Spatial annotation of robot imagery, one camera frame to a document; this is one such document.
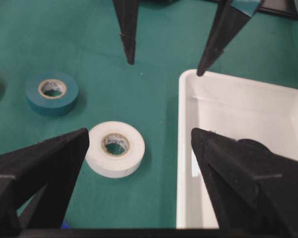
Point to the white plastic case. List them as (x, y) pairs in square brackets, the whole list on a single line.
[(233, 107)]

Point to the white tape roll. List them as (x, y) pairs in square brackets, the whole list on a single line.
[(115, 149)]

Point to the green tape roll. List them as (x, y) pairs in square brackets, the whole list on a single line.
[(51, 93)]

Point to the blue tape roll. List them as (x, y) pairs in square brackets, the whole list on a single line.
[(65, 225)]

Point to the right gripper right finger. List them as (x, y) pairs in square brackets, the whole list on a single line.
[(251, 188)]

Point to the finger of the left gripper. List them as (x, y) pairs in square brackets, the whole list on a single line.
[(231, 16), (127, 15)]

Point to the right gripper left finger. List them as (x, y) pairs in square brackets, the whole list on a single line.
[(37, 182)]

